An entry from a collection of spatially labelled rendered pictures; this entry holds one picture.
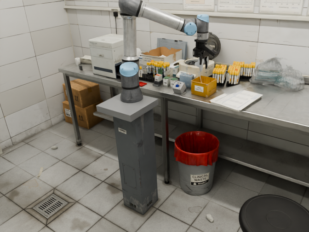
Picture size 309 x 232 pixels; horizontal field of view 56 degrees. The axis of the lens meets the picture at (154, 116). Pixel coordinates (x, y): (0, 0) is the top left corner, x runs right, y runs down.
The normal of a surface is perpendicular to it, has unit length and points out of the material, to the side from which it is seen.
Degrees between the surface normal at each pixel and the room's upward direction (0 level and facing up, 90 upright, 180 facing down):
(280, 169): 0
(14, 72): 90
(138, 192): 90
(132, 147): 90
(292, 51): 90
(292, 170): 0
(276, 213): 2
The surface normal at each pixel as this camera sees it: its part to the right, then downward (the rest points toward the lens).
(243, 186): -0.05, -0.89
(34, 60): 0.81, 0.23
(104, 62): -0.59, 0.39
